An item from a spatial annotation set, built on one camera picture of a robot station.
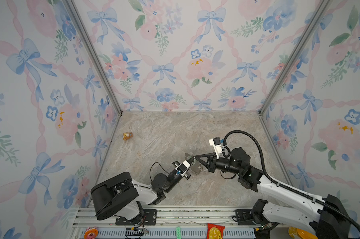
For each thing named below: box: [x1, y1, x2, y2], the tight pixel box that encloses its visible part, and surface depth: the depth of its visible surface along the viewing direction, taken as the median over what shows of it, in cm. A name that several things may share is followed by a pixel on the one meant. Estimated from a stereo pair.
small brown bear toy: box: [122, 131, 134, 141], surface depth 105 cm
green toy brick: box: [176, 226, 181, 239], surface depth 71 cm
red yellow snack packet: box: [206, 223, 226, 239], surface depth 71 cm
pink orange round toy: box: [84, 226, 98, 239], surface depth 69 cm
